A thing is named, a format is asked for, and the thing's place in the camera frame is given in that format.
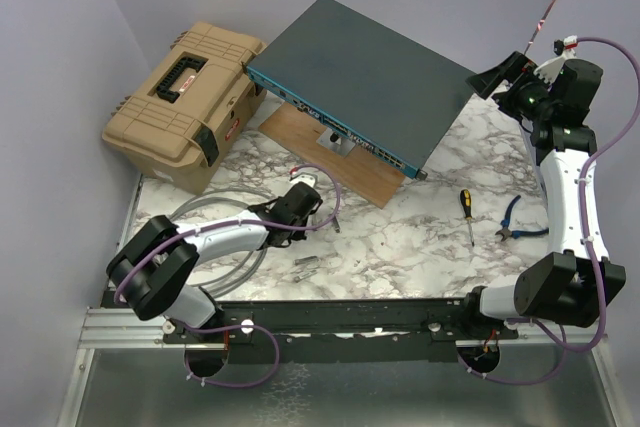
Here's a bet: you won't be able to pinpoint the tan plastic tool case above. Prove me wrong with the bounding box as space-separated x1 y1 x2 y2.
102 22 267 194

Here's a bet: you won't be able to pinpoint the dark blue network switch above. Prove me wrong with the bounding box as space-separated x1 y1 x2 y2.
246 0 474 179

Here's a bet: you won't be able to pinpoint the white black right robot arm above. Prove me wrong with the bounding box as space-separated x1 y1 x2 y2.
459 51 626 338

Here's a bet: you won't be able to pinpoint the blue handled pliers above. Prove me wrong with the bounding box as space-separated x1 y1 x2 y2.
494 194 551 243

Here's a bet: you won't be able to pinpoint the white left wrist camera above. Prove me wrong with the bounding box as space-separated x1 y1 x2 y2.
289 168 318 188

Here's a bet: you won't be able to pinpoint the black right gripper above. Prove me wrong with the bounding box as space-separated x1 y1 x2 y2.
467 51 557 123

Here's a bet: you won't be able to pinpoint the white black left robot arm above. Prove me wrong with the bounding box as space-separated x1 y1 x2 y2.
106 182 322 342

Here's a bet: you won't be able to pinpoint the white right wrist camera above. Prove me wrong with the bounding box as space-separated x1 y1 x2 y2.
534 35 578 85

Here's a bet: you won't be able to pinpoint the metal switch stand bracket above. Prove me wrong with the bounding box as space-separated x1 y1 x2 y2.
317 129 355 157

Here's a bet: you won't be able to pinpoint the grey coiled network cable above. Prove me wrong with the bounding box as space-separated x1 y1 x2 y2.
167 189 271 297

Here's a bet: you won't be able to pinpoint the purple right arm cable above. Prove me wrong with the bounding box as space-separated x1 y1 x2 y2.
467 35 640 386

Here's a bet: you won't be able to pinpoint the yellow black screwdriver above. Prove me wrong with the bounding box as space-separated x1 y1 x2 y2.
459 189 475 247

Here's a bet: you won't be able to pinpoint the wooden base board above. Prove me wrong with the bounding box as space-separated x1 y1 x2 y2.
259 103 405 209

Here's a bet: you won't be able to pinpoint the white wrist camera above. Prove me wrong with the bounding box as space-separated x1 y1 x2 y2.
534 35 578 85
289 168 318 188

